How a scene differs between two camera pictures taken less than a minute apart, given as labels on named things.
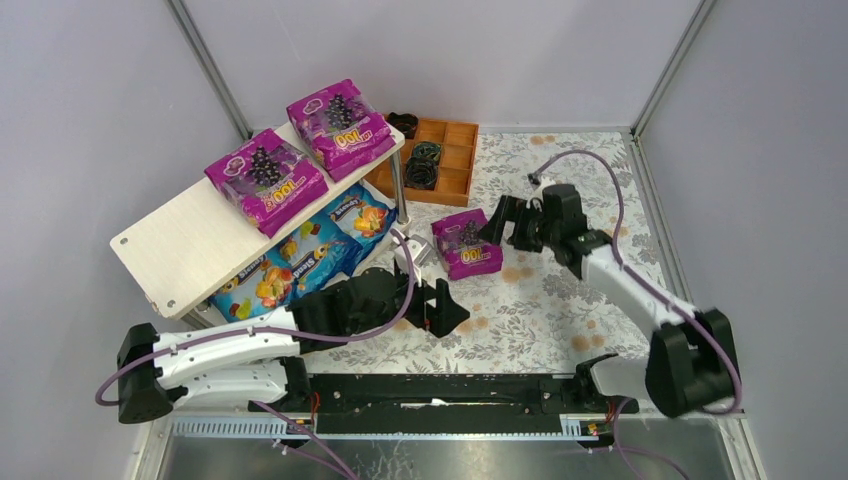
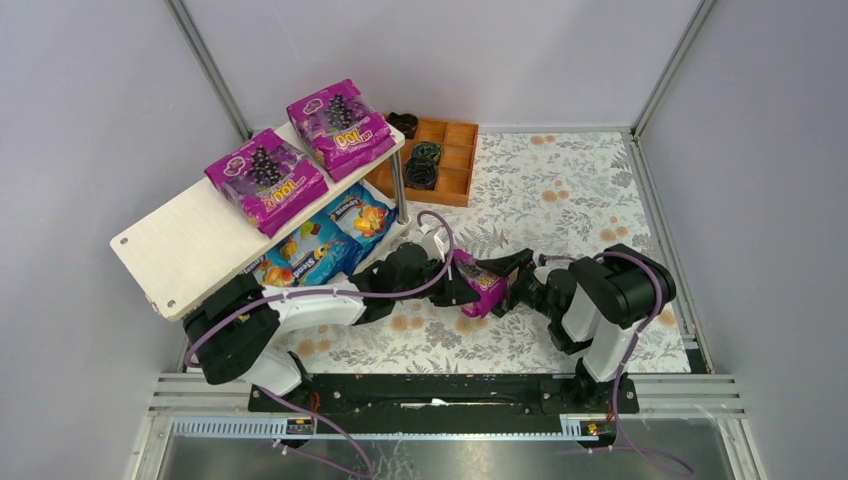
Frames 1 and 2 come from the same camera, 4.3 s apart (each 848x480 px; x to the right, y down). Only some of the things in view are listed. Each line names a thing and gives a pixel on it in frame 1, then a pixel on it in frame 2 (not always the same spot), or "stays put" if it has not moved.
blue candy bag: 363,216 stays put
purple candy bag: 463,253 to 492,286
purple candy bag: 269,179 stays put
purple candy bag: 342,127 stays put
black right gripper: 516,223 to 520,288
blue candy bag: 319,253 stays put
